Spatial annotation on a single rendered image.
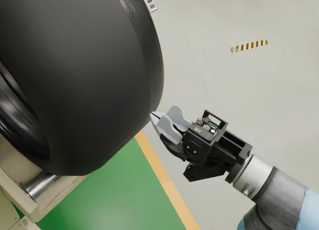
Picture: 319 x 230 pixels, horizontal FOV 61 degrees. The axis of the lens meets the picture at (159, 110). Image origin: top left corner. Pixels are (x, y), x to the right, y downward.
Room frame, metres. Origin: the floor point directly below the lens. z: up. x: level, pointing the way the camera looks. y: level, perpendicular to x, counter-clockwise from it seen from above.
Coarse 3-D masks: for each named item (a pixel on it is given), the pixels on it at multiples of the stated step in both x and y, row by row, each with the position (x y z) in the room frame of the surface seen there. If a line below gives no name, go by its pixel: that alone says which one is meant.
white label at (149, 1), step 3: (144, 0) 0.48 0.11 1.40; (147, 0) 0.49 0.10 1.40; (150, 0) 0.51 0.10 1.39; (147, 3) 0.49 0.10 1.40; (150, 3) 0.50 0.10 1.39; (153, 3) 0.51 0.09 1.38; (147, 6) 0.48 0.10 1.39; (150, 6) 0.49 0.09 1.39; (153, 6) 0.50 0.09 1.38; (150, 9) 0.48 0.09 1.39; (153, 9) 0.50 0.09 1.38; (156, 9) 0.51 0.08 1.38; (150, 12) 0.48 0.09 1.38
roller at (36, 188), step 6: (42, 174) 0.26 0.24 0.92; (48, 174) 0.26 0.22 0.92; (36, 180) 0.24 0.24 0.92; (42, 180) 0.24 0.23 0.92; (48, 180) 0.25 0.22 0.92; (54, 180) 0.26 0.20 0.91; (30, 186) 0.22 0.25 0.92; (36, 186) 0.22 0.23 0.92; (42, 186) 0.23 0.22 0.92; (48, 186) 0.24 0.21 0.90; (30, 192) 0.20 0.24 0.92; (36, 192) 0.21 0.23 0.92; (42, 192) 0.22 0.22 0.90; (36, 198) 0.20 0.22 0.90
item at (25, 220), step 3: (24, 216) 0.31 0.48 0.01; (21, 219) 0.29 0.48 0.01; (24, 219) 0.30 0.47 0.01; (27, 219) 0.30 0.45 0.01; (24, 222) 0.28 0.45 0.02; (27, 222) 0.29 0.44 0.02; (30, 222) 0.29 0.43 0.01; (27, 225) 0.27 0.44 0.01; (30, 225) 0.28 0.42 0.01; (33, 225) 0.29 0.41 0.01; (36, 225) 0.29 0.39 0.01; (27, 228) 0.26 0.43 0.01; (30, 228) 0.27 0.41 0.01; (33, 228) 0.27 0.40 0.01; (36, 228) 0.28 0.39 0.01; (39, 228) 0.28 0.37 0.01
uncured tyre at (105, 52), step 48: (0, 0) 0.29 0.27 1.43; (48, 0) 0.33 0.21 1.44; (96, 0) 0.39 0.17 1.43; (0, 48) 0.26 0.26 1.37; (48, 48) 0.27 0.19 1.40; (96, 48) 0.32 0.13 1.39; (144, 48) 0.41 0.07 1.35; (0, 96) 0.42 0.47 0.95; (48, 96) 0.24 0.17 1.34; (96, 96) 0.27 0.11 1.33; (144, 96) 0.37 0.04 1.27; (48, 144) 0.35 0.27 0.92; (96, 144) 0.24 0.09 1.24
